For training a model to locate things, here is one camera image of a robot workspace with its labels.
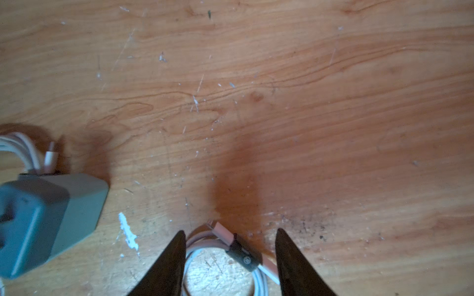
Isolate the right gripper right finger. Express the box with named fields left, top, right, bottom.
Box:
left=275, top=228, right=336, bottom=296

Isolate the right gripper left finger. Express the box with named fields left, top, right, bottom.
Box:
left=128, top=230, right=186, bottom=296

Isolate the white cable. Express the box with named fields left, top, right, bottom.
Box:
left=181, top=220, right=281, bottom=296
left=0, top=132, right=60, bottom=175

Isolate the small teal charger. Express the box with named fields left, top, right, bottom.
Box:
left=1, top=173, right=109, bottom=279

